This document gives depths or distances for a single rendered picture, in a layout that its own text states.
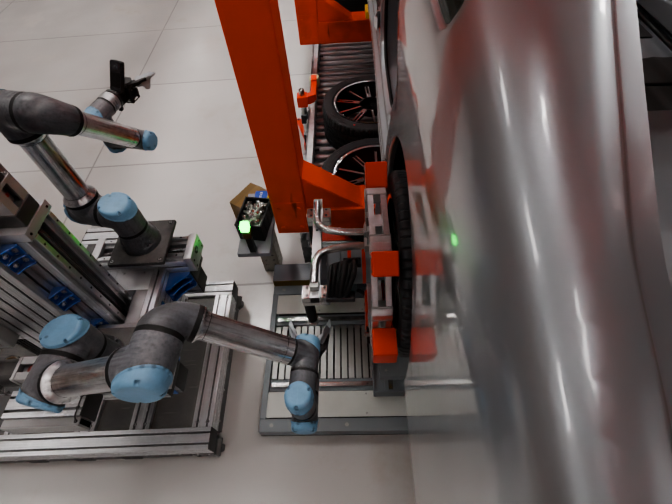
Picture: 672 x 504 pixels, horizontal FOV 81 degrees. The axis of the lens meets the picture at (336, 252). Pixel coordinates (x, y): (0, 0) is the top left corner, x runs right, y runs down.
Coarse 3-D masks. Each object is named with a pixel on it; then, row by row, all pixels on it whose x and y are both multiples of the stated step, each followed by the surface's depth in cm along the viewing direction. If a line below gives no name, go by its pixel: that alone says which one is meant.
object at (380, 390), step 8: (376, 368) 191; (376, 376) 189; (376, 384) 187; (384, 384) 185; (392, 384) 183; (400, 384) 186; (376, 392) 183; (384, 392) 183; (392, 392) 183; (400, 392) 183
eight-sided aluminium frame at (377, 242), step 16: (368, 192) 127; (384, 192) 127; (368, 208) 123; (384, 208) 122; (368, 224) 124; (384, 224) 119; (384, 240) 115; (368, 288) 164; (368, 304) 159; (384, 304) 118; (368, 320) 154; (384, 320) 120
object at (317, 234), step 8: (320, 216) 141; (320, 232) 136; (312, 240) 135; (320, 240) 134; (312, 248) 132; (320, 248) 132; (312, 256) 130; (320, 264) 129; (320, 272) 128; (320, 280) 127; (312, 296) 121
